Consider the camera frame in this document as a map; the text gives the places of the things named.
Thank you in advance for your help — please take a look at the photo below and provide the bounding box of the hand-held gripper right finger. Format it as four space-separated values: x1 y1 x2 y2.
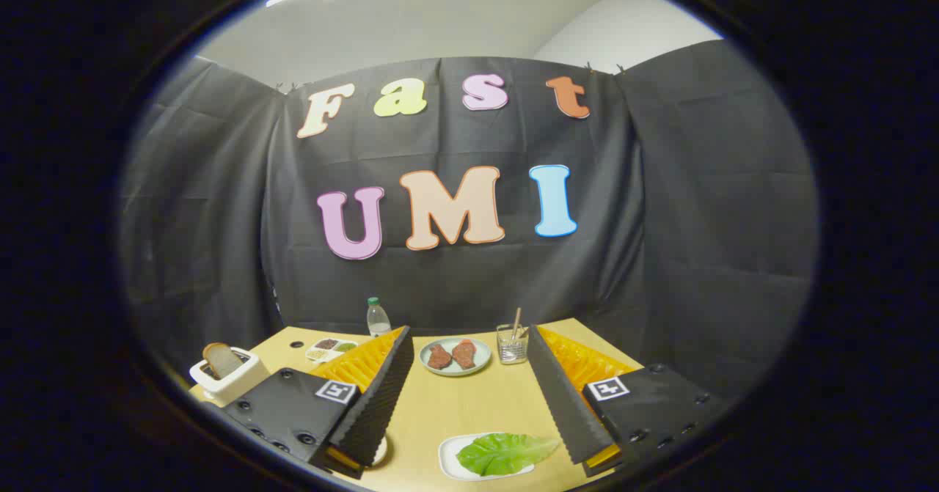
527 323 731 478

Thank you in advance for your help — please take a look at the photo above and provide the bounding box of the black backdrop cloth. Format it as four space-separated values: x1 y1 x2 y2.
117 37 821 405

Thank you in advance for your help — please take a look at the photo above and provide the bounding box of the white divided grain tray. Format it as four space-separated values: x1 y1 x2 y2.
305 337 359 363

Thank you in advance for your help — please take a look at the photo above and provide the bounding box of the toast bread slice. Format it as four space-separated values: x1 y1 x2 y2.
202 342 244 380

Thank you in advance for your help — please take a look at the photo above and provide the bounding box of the clear utensil holder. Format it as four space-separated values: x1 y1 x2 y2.
497 323 530 365

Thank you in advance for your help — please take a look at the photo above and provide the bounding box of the white square plate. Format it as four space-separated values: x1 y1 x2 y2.
438 433 536 482

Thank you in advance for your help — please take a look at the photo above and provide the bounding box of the green lettuce leaf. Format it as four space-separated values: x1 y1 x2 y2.
456 433 563 477

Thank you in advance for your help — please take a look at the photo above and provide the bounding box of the clear plastic water bottle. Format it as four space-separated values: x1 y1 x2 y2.
366 297 392 339

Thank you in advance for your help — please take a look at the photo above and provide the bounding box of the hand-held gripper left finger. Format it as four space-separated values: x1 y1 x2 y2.
218 325 416 480

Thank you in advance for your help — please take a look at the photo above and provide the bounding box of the white toaster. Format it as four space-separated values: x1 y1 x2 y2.
189 347 271 407

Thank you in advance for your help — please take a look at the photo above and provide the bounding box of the pale blue round plate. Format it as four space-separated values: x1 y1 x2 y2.
420 337 492 377

